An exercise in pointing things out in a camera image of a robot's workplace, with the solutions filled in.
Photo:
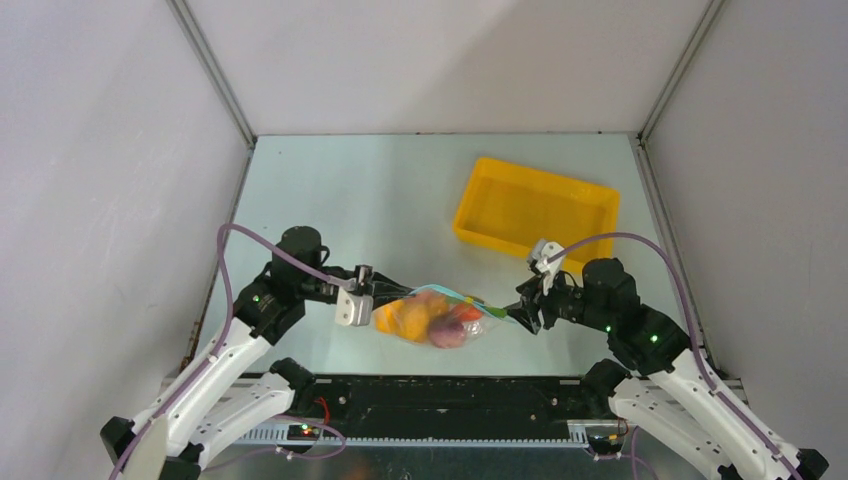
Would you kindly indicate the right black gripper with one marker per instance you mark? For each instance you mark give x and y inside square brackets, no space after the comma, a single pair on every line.
[536,307]

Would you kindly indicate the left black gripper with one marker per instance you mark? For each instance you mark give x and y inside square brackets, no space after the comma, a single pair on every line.
[385,289]

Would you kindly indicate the clear zip top bag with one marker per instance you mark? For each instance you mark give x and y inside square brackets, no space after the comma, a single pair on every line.
[437,316]

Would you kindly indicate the purple onion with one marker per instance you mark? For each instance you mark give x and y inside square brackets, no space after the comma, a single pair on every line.
[446,333]

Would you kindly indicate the red carrot with leaves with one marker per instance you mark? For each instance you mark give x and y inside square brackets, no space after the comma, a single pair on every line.
[471,310]

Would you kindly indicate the yellow bell pepper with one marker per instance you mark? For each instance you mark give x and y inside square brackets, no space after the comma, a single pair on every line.
[386,318]

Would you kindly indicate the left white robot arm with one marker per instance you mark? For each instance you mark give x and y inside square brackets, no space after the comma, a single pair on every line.
[187,426]

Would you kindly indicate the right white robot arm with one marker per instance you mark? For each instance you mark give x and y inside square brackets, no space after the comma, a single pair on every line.
[655,378]

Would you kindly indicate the yellow plastic tray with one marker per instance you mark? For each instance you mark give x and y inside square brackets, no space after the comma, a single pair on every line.
[508,208]

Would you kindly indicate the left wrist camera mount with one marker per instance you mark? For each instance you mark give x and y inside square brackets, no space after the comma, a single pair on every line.
[355,298]

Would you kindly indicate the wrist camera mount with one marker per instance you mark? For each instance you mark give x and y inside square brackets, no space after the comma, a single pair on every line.
[355,298]
[545,261]

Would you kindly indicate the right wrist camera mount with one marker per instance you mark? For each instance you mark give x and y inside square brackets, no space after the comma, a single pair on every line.
[545,261]

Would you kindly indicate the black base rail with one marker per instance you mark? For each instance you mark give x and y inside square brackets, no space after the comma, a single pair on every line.
[412,408]

